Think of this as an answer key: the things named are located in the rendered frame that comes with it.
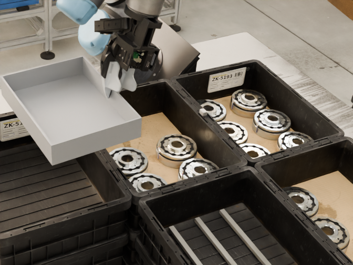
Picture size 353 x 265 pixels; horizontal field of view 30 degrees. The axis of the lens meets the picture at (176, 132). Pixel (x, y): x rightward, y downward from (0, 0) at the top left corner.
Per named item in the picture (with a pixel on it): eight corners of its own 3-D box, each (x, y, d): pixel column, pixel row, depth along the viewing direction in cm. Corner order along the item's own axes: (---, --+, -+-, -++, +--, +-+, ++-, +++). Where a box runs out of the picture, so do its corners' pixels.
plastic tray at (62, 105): (1, 94, 146) (-1, 75, 143) (83, 73, 155) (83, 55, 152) (52, 165, 129) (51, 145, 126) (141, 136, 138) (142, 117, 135)
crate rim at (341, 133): (167, 84, 181) (167, 77, 179) (255, 65, 194) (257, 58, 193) (249, 171, 154) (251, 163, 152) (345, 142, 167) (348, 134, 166)
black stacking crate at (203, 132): (64, 138, 173) (64, 102, 166) (163, 113, 186) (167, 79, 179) (132, 238, 146) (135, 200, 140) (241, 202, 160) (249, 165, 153)
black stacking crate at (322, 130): (164, 113, 186) (168, 79, 180) (250, 92, 200) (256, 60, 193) (242, 201, 160) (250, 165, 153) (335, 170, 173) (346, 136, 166)
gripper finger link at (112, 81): (108, 108, 139) (122, 70, 135) (93, 94, 143) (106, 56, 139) (120, 108, 141) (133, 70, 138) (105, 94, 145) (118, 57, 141)
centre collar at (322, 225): (311, 228, 147) (312, 226, 147) (327, 221, 149) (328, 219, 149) (326, 243, 144) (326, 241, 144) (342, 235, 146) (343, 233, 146)
